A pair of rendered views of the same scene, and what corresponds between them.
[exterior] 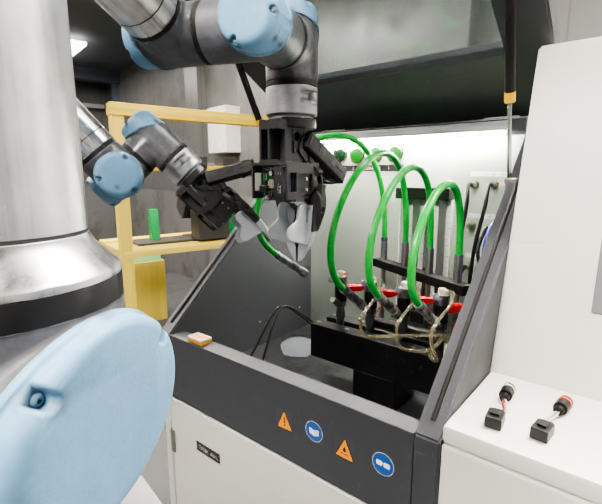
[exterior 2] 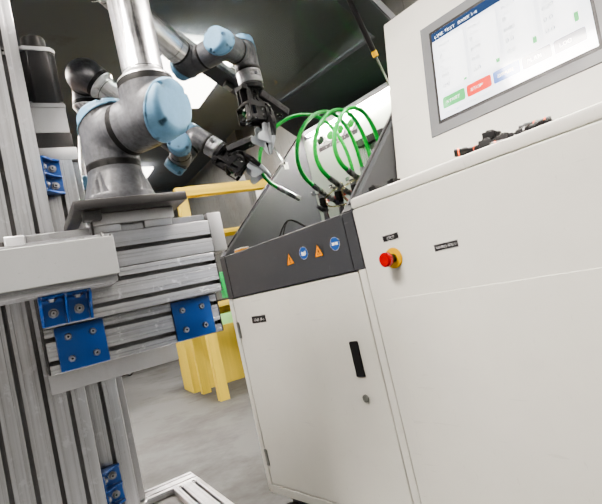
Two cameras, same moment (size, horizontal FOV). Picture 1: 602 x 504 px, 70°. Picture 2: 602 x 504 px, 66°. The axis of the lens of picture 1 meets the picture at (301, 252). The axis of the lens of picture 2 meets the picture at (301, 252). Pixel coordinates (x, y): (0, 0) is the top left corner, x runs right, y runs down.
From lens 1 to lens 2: 0.91 m
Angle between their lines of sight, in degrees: 16
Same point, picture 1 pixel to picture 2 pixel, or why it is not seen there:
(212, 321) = not seen: hidden behind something
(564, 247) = (414, 113)
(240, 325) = not seen: hidden behind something
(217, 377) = (253, 262)
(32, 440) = (158, 87)
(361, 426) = (321, 230)
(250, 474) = (282, 312)
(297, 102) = (249, 75)
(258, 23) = (218, 40)
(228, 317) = not seen: hidden behind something
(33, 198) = (152, 55)
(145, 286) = (227, 346)
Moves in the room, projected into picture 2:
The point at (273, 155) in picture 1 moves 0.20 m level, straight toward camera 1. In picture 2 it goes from (244, 101) to (226, 73)
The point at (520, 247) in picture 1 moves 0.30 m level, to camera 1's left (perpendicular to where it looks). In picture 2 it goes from (397, 124) to (302, 150)
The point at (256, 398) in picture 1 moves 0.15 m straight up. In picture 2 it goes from (274, 257) to (264, 213)
